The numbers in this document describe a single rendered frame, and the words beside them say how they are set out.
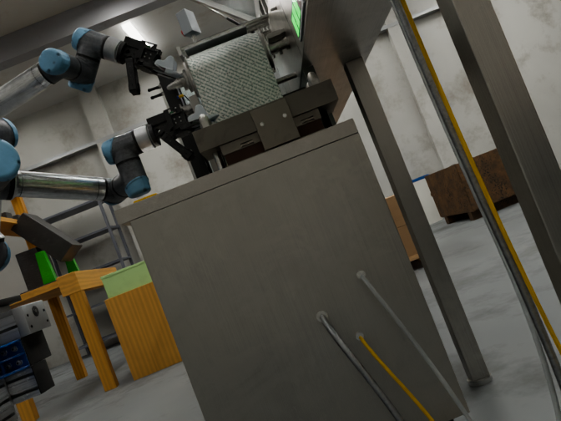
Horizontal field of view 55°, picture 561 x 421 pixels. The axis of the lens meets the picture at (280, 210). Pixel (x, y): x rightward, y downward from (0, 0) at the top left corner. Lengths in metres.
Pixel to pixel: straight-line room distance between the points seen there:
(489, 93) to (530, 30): 9.23
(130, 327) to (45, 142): 5.69
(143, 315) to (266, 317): 3.37
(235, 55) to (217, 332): 0.83
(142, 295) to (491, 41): 4.05
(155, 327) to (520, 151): 4.04
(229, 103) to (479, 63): 0.91
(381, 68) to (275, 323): 8.15
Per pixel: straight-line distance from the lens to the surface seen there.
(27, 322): 1.82
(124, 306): 4.73
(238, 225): 1.38
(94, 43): 1.86
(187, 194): 1.40
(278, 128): 1.44
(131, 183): 1.67
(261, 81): 1.69
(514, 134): 0.95
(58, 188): 1.71
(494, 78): 0.96
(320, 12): 1.35
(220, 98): 1.69
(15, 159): 1.53
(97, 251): 9.46
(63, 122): 9.84
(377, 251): 1.39
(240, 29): 2.07
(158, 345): 4.73
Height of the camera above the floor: 0.69
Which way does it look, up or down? 2 degrees up
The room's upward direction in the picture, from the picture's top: 21 degrees counter-clockwise
